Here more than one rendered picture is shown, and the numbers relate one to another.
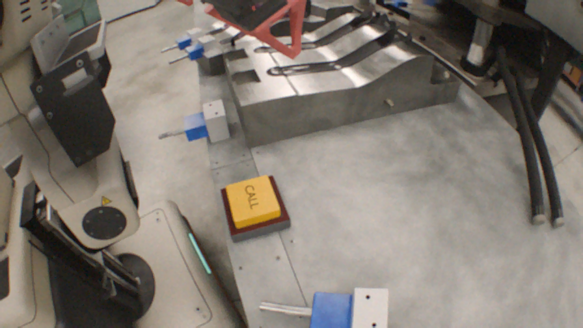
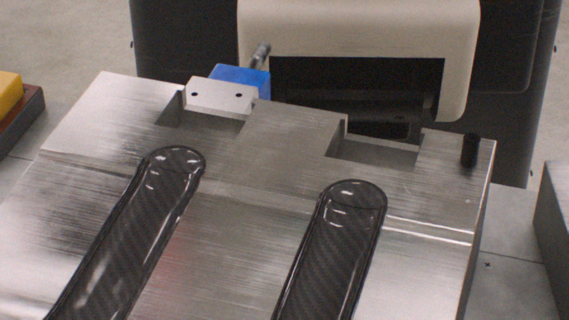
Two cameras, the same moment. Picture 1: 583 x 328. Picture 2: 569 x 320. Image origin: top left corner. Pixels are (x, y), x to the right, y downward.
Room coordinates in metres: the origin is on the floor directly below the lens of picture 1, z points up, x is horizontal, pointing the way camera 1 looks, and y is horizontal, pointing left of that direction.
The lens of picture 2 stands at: (0.75, -0.32, 1.26)
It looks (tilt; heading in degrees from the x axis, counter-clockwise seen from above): 39 degrees down; 125
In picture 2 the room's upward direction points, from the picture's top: straight up
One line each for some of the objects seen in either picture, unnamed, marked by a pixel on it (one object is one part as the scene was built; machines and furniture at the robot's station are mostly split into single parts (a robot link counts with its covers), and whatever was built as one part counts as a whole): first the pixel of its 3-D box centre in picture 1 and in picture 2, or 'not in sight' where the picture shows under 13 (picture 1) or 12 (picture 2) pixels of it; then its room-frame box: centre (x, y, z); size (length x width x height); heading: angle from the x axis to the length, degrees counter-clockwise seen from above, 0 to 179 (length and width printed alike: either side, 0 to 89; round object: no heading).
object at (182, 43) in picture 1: (181, 43); not in sight; (0.72, 0.31, 0.86); 0.13 x 0.05 x 0.05; 125
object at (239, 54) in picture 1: (236, 62); (374, 165); (0.52, 0.11, 0.87); 0.05 x 0.05 x 0.04; 18
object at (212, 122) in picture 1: (191, 127); (239, 89); (0.36, 0.18, 0.83); 0.13 x 0.05 x 0.05; 108
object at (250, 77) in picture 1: (246, 86); (208, 134); (0.41, 0.08, 0.87); 0.05 x 0.05 x 0.04; 18
